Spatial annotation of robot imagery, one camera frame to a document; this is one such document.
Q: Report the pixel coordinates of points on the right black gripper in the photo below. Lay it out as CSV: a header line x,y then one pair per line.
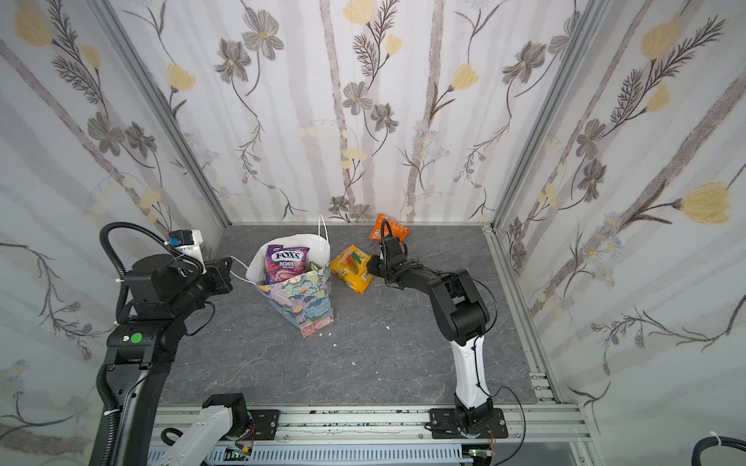
x,y
389,256

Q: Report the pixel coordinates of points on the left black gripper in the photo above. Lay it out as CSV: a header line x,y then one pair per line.
x,y
220,274

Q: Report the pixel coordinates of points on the yellow snack bag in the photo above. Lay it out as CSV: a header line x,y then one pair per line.
x,y
351,267

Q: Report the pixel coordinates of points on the purple snack packet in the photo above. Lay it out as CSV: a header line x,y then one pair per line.
x,y
283,263

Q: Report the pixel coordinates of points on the white paper bag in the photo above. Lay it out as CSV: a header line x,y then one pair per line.
x,y
306,300

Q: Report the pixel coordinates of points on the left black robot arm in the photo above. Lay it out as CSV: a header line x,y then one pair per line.
x,y
157,295

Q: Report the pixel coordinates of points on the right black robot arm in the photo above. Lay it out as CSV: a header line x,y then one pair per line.
x,y
464,320

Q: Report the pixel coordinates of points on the small orange snack packet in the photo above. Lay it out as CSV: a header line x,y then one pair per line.
x,y
384,226

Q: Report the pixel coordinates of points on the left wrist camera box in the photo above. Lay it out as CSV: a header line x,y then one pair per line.
x,y
187,242

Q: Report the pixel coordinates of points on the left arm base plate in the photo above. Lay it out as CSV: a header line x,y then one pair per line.
x,y
264,425

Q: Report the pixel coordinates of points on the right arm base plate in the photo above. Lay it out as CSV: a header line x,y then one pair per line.
x,y
452,424

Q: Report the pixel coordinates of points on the white slotted cable duct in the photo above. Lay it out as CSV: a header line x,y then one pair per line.
x,y
342,455

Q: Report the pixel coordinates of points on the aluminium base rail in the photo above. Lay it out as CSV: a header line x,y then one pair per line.
x,y
548,432

